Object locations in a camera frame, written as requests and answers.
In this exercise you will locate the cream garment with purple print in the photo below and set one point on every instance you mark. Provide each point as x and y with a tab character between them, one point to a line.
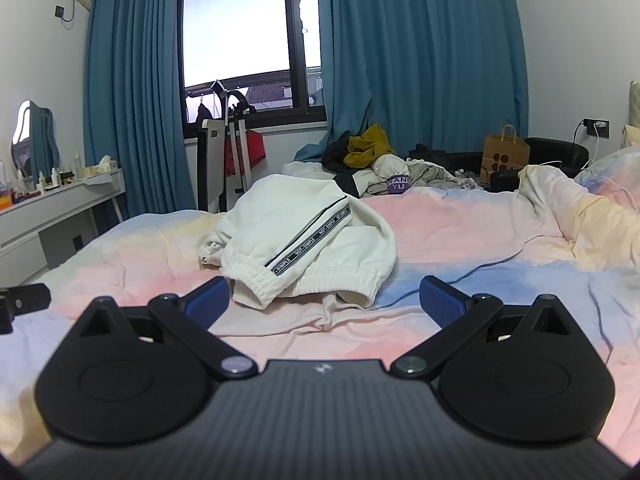
395	172

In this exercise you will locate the grey crumpled garment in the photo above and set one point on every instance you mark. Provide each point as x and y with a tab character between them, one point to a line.
435	175

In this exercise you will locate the black chair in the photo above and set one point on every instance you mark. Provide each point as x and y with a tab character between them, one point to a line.
555	152

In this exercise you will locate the mustard yellow garment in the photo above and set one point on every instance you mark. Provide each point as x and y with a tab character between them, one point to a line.
367	147

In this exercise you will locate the wavy frameless mirror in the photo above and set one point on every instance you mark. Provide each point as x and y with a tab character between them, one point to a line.
35	135

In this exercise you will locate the pastel tie-dye blanket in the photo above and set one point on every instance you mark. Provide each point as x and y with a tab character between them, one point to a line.
475	240

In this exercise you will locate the white fluffy garment black trim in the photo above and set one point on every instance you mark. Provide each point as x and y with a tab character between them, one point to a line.
310	169

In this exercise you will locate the dark framed window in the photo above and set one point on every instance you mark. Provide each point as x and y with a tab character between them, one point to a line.
245	30

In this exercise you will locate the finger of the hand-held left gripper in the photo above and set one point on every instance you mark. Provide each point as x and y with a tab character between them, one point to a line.
30	293

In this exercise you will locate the pastel tie-dye pillow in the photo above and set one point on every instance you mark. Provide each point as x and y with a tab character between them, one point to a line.
612	167

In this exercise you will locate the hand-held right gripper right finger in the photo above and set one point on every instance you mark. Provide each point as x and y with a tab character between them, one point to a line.
442	300

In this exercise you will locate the row of cosmetic bottles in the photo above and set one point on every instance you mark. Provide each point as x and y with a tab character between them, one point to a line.
42	180

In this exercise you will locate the wall socket with plugs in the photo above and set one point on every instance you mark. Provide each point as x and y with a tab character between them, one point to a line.
597	127

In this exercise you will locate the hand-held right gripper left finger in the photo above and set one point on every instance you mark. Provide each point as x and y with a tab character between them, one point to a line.
210	296

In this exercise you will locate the small black wall outlet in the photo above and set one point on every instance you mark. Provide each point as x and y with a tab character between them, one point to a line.
61	11

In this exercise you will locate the white pants with striped band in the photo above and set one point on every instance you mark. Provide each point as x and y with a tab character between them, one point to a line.
310	232

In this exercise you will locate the beige tissue box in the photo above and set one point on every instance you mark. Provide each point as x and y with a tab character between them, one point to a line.
102	166

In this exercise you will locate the white dressing table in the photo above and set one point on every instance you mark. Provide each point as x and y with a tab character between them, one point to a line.
60	210

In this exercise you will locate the blue curtain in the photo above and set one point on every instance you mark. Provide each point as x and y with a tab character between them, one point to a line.
425	50
135	85

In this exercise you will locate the brown paper bag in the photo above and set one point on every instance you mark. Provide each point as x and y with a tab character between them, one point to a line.
502	157

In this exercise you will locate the dark clothes heap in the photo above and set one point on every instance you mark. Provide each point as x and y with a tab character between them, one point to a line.
440	156

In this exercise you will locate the cream pillow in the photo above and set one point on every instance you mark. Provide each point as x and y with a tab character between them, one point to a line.
631	137

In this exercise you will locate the folded rack with red bag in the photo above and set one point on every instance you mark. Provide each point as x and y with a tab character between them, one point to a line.
212	160

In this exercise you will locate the red cloth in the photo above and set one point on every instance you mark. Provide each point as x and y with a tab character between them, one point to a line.
252	150

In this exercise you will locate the orange box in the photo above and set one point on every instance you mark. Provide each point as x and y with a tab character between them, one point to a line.
4	200

